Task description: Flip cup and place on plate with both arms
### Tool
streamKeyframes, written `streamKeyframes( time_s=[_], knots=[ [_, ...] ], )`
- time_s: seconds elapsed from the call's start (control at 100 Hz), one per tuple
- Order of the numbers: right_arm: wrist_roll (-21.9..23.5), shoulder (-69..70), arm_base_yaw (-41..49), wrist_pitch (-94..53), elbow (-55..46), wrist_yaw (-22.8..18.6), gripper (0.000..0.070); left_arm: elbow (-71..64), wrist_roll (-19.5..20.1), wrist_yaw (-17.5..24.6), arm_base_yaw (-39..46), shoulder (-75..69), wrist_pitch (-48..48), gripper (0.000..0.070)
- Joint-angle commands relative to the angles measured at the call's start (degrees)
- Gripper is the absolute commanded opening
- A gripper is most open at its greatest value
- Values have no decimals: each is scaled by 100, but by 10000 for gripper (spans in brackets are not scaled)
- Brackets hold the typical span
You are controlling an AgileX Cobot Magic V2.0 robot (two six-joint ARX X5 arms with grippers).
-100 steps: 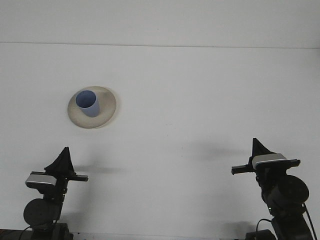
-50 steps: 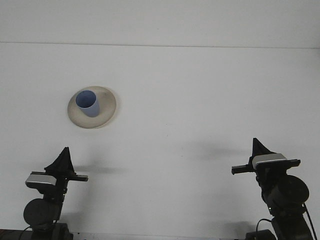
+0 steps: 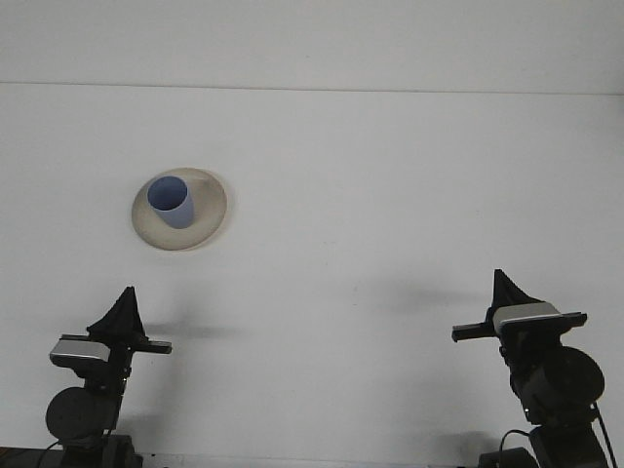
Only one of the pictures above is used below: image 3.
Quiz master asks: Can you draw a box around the pale round plate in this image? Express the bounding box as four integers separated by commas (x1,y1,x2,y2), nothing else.
130,167,229,253

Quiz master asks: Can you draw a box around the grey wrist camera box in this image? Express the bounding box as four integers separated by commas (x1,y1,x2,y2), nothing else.
490,301,562,332
48,333,111,366

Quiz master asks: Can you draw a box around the pale blue cup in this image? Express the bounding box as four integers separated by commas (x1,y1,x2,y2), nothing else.
147,175,197,230

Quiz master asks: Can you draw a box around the black cable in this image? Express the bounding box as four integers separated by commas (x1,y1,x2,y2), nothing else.
39,440,64,468
589,399,616,467
497,427,532,462

